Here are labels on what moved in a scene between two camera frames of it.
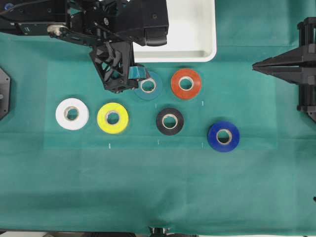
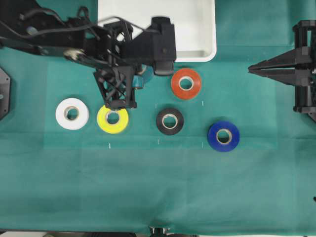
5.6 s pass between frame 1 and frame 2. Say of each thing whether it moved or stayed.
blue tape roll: stayed
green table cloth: stayed
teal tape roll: moved
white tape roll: stayed
